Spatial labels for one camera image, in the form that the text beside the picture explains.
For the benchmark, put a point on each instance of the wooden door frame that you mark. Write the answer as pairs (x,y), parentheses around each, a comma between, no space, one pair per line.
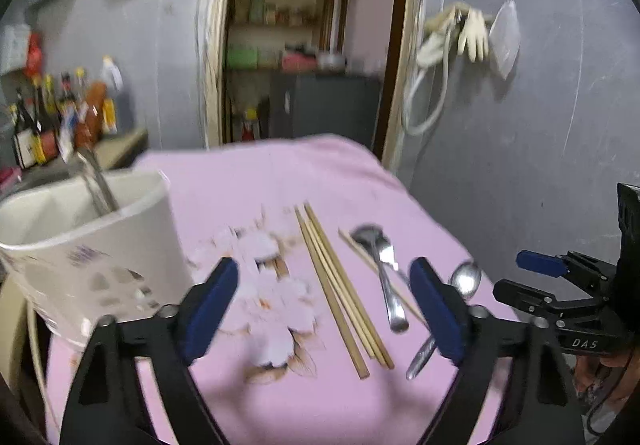
(400,75)

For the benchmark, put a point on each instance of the cream rubber glove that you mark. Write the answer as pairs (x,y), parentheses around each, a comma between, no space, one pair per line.
(472,37)
(435,45)

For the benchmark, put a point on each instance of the pink cloth bundle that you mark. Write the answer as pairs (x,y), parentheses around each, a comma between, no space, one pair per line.
(299,61)

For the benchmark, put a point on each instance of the white hanging box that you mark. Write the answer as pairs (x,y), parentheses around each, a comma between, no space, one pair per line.
(15,47)

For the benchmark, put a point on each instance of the wooden chopstick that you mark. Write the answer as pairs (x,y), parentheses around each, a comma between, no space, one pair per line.
(339,290)
(330,295)
(350,241)
(348,285)

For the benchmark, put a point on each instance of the person's right hand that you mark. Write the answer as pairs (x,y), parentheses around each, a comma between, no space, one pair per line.
(617,375)

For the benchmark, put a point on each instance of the clear plastic bag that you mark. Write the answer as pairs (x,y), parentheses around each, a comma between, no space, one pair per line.
(505,40)

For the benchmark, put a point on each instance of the red bottle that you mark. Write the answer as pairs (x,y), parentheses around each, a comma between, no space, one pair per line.
(250,125)

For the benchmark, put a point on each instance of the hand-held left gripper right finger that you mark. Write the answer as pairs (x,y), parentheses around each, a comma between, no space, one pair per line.
(440,310)

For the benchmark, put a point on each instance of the red plastic bag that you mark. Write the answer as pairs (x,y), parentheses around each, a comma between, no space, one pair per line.
(34,55)

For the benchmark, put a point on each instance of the orange food packet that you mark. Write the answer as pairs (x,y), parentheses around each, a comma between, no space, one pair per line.
(92,110)

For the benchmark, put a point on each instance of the round metal spoon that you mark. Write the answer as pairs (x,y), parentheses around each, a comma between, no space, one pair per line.
(367,236)

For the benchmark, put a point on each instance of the white utensil holder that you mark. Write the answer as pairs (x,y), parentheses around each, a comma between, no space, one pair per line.
(75,265)

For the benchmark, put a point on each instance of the wooden shelf unit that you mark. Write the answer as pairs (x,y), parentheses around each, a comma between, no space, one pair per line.
(280,25)

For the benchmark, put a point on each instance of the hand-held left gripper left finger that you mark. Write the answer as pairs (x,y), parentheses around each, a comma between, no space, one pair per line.
(215,305)

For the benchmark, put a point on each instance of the green container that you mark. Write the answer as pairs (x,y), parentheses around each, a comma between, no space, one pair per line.
(241,57)

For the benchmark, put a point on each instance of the pink floral tablecloth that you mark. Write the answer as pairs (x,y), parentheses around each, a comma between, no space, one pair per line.
(260,185)

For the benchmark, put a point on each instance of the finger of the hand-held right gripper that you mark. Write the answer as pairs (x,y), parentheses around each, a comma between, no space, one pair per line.
(542,262)
(525,297)

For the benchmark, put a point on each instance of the metal pot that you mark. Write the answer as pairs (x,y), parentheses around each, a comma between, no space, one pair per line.
(331,61)

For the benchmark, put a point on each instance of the row of sauce bottles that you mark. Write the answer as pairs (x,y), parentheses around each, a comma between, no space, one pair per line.
(40,135)

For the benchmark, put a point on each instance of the oval metal spoon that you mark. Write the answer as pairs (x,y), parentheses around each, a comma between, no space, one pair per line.
(465,280)

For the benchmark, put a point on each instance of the dark grey cabinet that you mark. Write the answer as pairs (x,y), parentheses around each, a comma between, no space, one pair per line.
(325,110)

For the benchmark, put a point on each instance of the metal utensil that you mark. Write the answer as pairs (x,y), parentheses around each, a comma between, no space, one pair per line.
(97,185)

